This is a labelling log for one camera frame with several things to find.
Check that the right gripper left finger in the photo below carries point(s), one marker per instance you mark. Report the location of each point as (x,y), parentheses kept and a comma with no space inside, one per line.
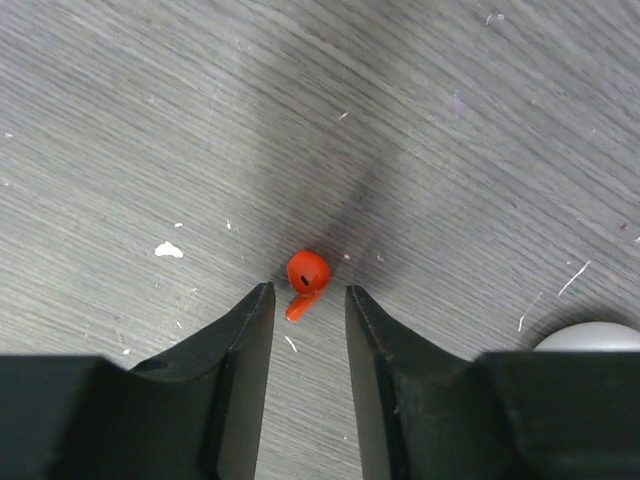
(193,411)

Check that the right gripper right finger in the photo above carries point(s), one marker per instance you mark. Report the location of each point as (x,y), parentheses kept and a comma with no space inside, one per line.
(424,413)

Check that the white earbud charging case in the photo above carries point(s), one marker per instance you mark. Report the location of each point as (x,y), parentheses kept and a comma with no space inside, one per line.
(592,337)

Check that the orange earbud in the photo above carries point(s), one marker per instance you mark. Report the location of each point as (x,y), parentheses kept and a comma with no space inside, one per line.
(309,275)

